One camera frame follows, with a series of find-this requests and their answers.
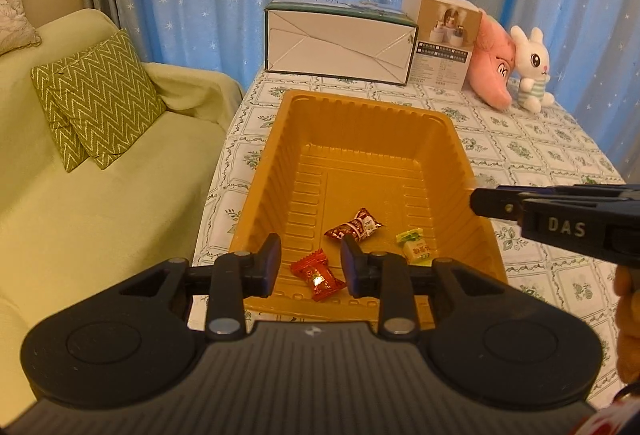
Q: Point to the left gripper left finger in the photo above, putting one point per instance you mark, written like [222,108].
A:
[236,276]

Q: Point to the white flat cardboard box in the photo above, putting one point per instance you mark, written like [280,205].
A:
[339,39]

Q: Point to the white bunny plush toy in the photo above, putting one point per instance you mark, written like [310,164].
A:
[532,63]

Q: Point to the green zigzag cushion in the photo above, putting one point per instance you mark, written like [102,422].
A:
[97,102]

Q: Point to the dark red patterned candy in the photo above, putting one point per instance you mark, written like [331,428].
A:
[362,226]

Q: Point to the tall product box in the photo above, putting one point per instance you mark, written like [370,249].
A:
[447,30]

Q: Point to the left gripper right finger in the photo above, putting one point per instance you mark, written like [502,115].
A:
[386,277]

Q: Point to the yellow green candy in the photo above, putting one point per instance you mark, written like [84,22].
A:
[414,247]

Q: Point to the person's right hand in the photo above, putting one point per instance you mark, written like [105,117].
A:
[627,320]

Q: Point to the light green sofa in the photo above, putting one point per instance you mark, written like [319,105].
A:
[66,235]

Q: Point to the pink star plush toy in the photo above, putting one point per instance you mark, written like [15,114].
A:
[492,62]

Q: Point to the floral white tablecloth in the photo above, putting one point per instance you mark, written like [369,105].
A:
[504,148]

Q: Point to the orange plastic tray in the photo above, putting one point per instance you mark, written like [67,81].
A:
[326,157]

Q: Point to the beige cushion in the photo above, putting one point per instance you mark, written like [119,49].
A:
[16,31]

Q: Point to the red foil candy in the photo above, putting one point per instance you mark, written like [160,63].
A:
[314,269]

